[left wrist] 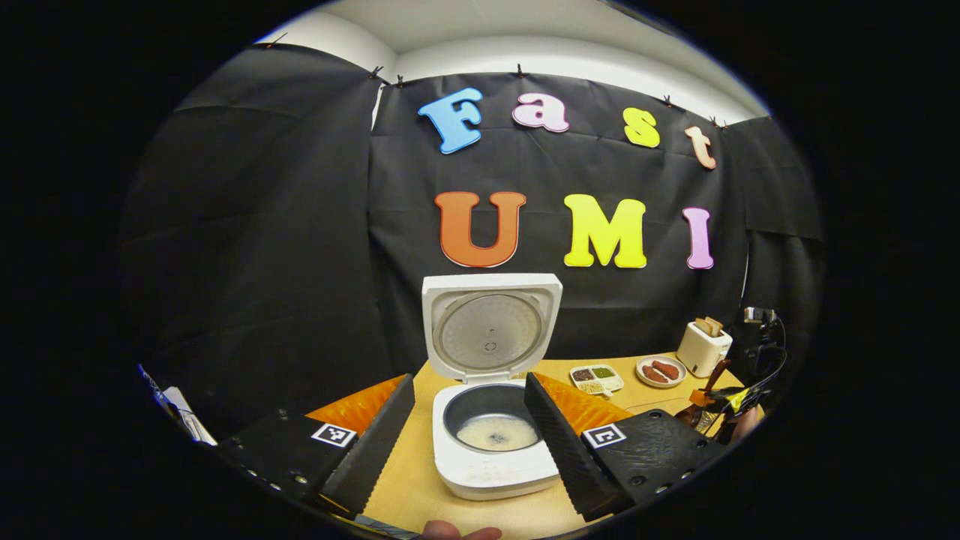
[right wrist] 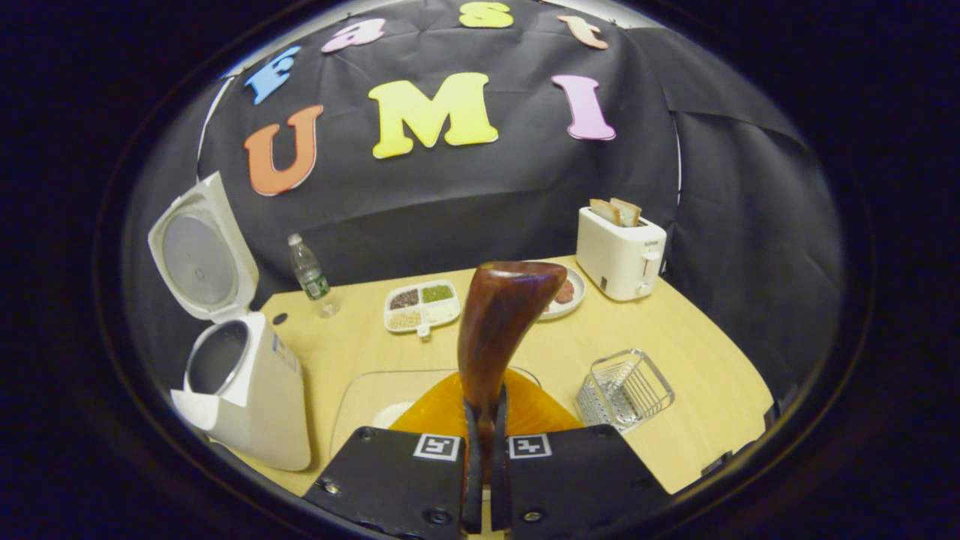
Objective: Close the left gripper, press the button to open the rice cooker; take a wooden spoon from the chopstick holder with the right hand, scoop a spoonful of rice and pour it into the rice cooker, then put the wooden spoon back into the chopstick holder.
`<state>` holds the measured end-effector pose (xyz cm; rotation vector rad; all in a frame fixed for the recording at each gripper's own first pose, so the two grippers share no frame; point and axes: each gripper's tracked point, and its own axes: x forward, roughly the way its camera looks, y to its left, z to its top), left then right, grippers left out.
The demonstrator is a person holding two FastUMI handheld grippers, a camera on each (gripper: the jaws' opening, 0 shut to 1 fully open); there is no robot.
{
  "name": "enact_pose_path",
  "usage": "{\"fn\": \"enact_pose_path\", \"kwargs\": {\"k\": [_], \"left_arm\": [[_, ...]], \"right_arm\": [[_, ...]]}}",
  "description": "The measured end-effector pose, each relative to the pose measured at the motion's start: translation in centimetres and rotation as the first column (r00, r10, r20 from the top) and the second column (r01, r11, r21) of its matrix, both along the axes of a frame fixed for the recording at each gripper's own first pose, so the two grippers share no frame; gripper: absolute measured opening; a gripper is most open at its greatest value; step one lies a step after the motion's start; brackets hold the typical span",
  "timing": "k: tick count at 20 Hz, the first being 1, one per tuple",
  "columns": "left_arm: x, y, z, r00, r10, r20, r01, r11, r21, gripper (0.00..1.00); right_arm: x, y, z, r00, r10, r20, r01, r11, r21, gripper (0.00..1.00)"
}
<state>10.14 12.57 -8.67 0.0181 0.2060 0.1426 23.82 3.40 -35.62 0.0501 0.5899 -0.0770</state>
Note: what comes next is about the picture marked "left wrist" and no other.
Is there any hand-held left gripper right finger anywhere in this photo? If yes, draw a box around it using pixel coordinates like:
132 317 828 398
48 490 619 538
523 371 728 524

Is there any white toaster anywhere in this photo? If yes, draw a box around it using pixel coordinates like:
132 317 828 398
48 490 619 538
676 321 734 378

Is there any white round plate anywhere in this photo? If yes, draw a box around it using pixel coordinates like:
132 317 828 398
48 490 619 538
636 355 688 389

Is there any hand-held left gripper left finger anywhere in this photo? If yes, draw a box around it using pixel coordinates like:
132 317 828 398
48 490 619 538
217 373 416 518

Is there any white divided grain dish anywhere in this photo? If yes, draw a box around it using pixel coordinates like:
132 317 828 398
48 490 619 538
569 364 625 398

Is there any brown wooden spoon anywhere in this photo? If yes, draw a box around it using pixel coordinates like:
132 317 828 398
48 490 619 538
675 358 732 428

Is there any white rice cooker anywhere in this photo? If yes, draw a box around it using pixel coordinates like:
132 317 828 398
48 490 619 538
421 273 563 502

